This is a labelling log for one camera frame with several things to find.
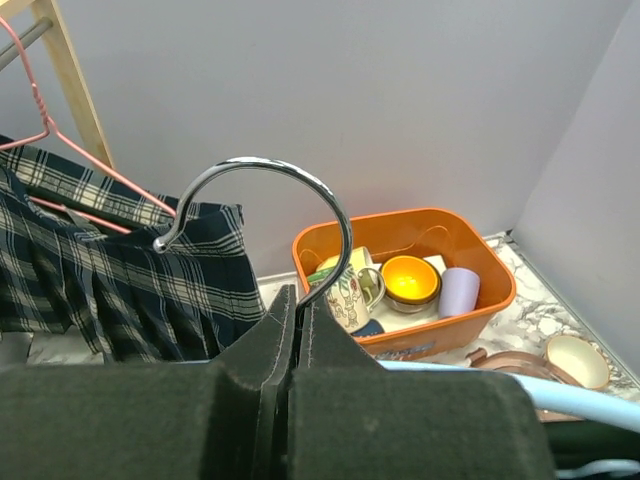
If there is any yellow bowl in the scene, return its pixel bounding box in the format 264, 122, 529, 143
379, 255, 442, 314

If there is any cat pattern ceramic mug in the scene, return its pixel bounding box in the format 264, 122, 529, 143
325, 247, 386, 334

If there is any transparent pink plastic tray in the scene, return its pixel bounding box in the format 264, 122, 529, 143
464, 347, 586, 424

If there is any navy white plaid skirt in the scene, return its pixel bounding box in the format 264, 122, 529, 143
1, 146, 264, 362

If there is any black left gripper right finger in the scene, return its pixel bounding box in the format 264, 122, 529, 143
287, 301, 556, 479

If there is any wooden clothes rack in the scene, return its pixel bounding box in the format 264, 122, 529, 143
1, 0, 114, 167

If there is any pink wire hanger with plaid skirt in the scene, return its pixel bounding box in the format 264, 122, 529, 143
0, 14, 179, 235

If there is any small white ceramic bowl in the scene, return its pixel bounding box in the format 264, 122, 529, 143
545, 335, 611, 390

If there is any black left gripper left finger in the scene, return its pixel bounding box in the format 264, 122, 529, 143
1, 285, 295, 479

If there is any lavender plastic cup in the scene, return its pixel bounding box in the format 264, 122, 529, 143
438, 267, 481, 318

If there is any dark green plaid skirt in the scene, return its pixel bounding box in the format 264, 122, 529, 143
543, 420, 639, 479

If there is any orange plastic tub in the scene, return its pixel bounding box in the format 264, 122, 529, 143
319, 208, 516, 360

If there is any light blue plastic hanger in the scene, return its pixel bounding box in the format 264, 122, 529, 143
152, 155, 640, 480

